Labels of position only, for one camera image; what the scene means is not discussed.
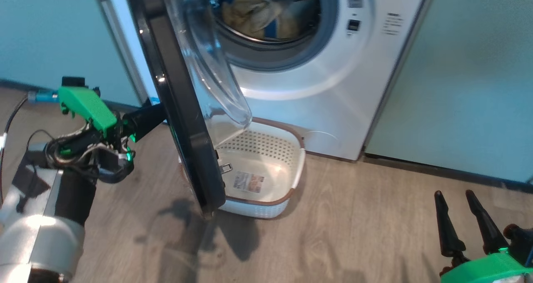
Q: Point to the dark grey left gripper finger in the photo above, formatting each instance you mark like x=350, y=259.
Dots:
x=149, y=127
x=145, y=115

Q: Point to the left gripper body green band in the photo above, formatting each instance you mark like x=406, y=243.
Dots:
x=89, y=106

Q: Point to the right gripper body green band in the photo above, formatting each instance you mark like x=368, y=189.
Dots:
x=487, y=270

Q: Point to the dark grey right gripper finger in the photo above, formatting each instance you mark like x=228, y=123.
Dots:
x=487, y=229
x=449, y=233

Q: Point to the black round glass washer door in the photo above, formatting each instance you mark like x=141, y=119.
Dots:
x=183, y=120

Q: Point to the pale yellow bear-print garment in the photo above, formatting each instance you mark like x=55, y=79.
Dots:
x=245, y=8

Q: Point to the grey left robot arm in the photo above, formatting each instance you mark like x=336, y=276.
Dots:
x=41, y=241

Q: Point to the paper basket label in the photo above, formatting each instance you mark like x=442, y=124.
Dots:
x=249, y=182

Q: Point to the cream and grey laundry basket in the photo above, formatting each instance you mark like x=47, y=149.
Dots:
x=266, y=210

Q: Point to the white front-load washing machine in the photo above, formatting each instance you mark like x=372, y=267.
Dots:
x=333, y=108

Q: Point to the pale green cabinet panel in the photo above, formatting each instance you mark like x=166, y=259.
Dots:
x=470, y=79
x=54, y=37

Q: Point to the printed text sticker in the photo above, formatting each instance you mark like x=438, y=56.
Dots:
x=393, y=23

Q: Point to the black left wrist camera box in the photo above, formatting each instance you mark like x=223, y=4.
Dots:
x=73, y=82

